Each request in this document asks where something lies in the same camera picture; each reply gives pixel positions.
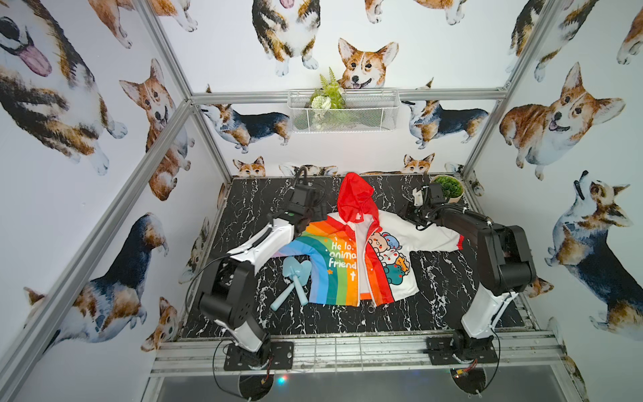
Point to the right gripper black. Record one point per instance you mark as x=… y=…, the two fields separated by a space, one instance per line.
x=408 y=215

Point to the rainbow red hooded kids jacket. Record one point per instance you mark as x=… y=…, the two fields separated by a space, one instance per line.
x=362 y=253

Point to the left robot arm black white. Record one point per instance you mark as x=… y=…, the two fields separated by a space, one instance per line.
x=224 y=289

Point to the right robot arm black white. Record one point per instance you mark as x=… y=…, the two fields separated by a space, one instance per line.
x=504 y=267

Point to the pink pot with green plant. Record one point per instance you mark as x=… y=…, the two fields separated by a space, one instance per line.
x=453 y=189

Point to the green fern with white flower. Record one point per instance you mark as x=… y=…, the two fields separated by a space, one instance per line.
x=325 y=99

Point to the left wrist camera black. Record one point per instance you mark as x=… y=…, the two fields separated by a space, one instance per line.
x=304 y=195

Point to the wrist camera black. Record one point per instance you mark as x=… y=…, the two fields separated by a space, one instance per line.
x=429 y=195
x=304 y=195

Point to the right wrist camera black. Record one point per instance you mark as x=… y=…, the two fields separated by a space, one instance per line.
x=429 y=195

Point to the white wire mesh basket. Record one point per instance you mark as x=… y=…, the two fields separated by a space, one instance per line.
x=366 y=111

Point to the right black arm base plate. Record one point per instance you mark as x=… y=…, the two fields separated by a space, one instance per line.
x=460 y=349

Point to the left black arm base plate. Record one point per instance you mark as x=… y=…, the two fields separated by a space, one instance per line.
x=273 y=355

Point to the aluminium front mounting rail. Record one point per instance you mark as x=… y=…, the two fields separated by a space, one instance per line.
x=355 y=353

